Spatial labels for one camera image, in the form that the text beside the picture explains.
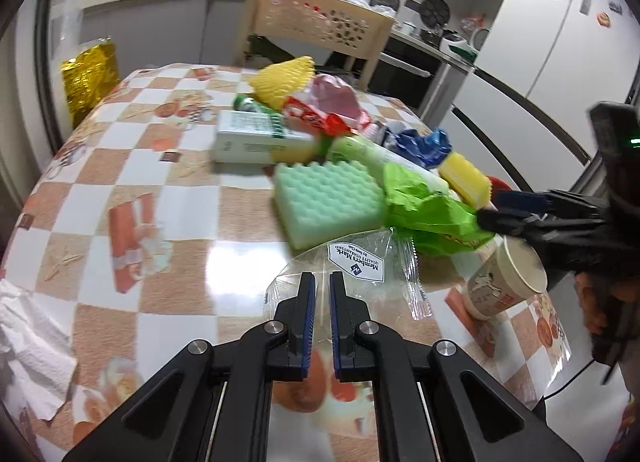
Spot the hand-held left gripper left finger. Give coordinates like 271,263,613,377
62,272,317,462

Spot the white paper towel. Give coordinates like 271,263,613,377
0,279,78,423

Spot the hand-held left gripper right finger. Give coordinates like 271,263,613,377
329,272,581,462

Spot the white kitchen counter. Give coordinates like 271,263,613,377
77,0,251,73

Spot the green white bottle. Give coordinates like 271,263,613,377
234,95,286,118

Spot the green sponge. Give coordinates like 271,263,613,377
272,159,391,250

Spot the beige plastic chair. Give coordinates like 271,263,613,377
235,0,396,86

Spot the checkered tablecloth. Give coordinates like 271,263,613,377
0,62,576,462

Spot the blue plastic bag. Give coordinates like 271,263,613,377
382,122,453,170

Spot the person's right hand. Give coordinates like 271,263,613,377
574,272,609,338

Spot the white kitchen appliance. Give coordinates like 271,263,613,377
440,30,481,62

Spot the yellow foam fruit net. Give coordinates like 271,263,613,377
248,56,317,110

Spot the round sectioned pan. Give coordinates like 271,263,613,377
419,0,451,24

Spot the white refrigerator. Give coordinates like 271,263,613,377
470,0,640,178

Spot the paper cup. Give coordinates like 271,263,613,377
467,235,549,321

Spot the yellow sponge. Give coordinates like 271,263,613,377
439,152,493,210

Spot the red white wrapper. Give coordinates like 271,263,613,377
282,96,353,135

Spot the clear plastic wrapper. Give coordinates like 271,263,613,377
262,228,432,343

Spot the white green carton box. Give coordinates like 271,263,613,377
212,110,321,165

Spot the gold foil bag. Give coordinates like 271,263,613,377
60,40,121,128

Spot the white green tube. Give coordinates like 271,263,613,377
325,135,451,193

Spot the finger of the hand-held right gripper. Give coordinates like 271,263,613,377
492,189,609,216
476,209,609,274

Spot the pink plastic bag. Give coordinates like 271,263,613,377
300,73,373,130

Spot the built-in oven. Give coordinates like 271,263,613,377
370,35,476,116

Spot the green plastic bag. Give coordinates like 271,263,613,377
382,162,497,258

